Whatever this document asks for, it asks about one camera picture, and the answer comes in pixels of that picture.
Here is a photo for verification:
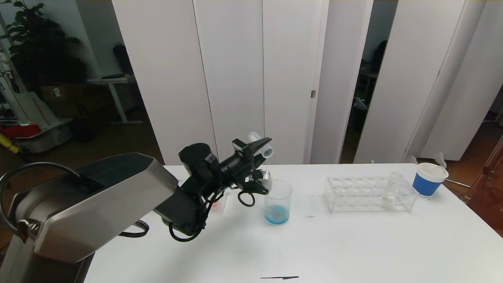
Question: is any white slanted board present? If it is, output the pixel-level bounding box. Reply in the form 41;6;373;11
16;90;57;125

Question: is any red flat case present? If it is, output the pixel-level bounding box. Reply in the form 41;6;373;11
0;124;42;139

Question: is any white office desk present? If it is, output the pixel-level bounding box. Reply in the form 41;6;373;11
87;74;144;125

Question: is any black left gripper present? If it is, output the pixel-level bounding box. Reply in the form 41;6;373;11
220;137;272;176

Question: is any grey wheeled base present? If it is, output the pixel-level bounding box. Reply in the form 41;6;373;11
18;117;75;154

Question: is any brown cardboard box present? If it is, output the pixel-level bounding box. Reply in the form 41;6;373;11
41;83;85;103

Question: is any dark green potted plant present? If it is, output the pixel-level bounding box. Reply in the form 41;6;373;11
0;0;88;92

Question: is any blue white paper cup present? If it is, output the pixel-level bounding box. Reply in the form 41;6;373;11
412;162;449;197

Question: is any thick black shoulder hose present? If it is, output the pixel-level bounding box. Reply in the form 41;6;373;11
0;162;81;236

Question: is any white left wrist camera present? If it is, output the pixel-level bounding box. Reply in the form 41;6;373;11
257;170;272;191

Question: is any chrome light stand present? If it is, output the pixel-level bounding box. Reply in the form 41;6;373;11
446;134;503;205

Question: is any yellow pigment test tube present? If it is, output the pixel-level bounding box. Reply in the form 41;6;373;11
381;172;403;209

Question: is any black bag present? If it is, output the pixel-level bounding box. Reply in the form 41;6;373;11
112;42;134;76

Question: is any clear plastic beaker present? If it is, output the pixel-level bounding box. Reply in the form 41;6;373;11
263;180;294;226

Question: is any clear acrylic test tube rack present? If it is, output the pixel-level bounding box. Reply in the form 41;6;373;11
212;191;229;215
324;176;418;213

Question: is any blue pigment test tube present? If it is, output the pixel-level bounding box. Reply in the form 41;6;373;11
248;131;274;158

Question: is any white folding partition screen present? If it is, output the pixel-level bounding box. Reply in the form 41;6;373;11
112;0;374;165
354;0;488;164
420;0;503;169

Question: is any yellow black tool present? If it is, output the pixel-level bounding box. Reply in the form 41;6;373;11
0;131;20;154

